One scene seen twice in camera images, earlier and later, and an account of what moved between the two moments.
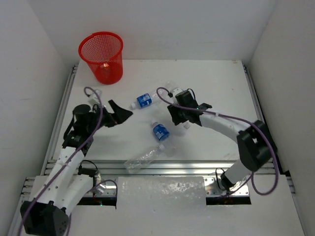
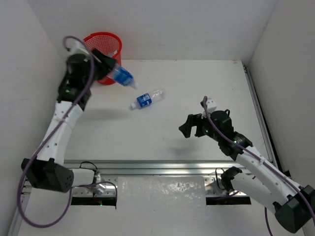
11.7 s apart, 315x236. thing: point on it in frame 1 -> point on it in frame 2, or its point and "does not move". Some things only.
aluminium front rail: (164, 168) does not move
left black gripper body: (110, 119) -> (103, 65)
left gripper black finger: (120, 115) -> (103, 64)
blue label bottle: (162, 134) -> (123, 76)
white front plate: (161, 193) does not move
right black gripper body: (178, 114) -> (203, 126)
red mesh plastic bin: (102, 51) does not move
